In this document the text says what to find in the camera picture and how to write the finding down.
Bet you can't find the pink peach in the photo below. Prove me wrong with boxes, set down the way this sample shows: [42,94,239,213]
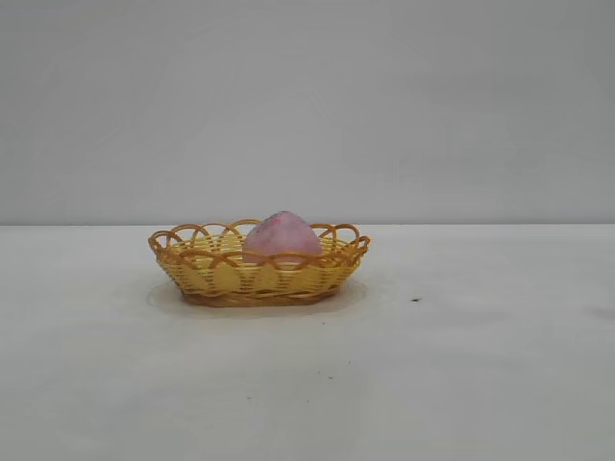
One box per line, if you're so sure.
[240,210,323,267]

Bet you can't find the yellow woven wicker basket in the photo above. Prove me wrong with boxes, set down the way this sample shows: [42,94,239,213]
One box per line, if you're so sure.
[146,219,373,309]

